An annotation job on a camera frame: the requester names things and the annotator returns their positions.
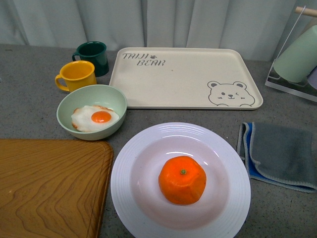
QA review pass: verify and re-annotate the orange mandarin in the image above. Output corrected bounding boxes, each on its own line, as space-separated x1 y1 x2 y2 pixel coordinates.
158 156 207 205

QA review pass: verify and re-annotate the white round plate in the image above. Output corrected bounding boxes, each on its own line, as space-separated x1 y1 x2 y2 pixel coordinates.
110 122 251 238

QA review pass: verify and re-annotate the cream bear tray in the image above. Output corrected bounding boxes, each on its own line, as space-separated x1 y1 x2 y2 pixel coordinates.
109 48 263 110

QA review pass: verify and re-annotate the light green bowl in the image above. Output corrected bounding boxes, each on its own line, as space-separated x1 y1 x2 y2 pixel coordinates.
56 84 127 140

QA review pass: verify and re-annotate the fake fried egg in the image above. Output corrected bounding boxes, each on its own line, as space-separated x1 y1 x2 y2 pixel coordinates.
71 105 120 132

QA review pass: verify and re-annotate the dark green mug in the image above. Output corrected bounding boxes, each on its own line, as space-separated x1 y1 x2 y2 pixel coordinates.
72 41 109 77

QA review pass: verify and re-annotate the yellow mug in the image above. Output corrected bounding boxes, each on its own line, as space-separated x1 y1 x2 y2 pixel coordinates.
55 60 97 92

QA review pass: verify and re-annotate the blue cloth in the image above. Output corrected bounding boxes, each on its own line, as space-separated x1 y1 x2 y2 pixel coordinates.
244 122 317 194

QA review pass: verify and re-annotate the grey cloth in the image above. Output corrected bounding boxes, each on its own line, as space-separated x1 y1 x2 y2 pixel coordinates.
236 121 317 191

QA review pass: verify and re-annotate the wooden cutting board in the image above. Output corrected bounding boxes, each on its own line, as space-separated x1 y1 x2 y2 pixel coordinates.
0 139 113 238

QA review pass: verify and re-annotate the white curtain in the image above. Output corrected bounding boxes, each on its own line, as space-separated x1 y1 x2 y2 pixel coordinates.
0 0 317 61

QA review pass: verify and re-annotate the light green cup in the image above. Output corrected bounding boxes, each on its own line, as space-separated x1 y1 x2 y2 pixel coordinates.
273 25 317 83

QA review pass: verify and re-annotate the clear acrylic cup rack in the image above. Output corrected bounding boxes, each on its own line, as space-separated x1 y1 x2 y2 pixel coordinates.
264 6 317 103

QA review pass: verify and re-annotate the lavender cup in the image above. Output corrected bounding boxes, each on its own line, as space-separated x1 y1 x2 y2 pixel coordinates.
307 67 317 89

